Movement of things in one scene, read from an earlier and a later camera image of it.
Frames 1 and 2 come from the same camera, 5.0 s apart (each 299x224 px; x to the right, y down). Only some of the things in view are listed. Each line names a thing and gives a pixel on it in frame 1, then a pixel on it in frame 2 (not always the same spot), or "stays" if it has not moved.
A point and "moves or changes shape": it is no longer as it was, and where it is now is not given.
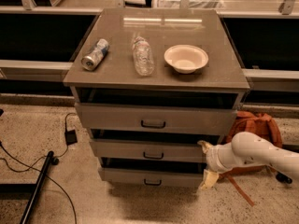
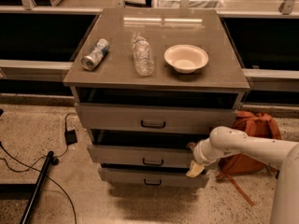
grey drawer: x=148 y=151 moves or changes shape
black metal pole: x=49 y=160 stays
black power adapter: x=70 y=137 stays
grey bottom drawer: x=151 y=176 stays
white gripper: x=213 y=160 → x=198 y=155
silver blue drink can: x=90 y=62 stays
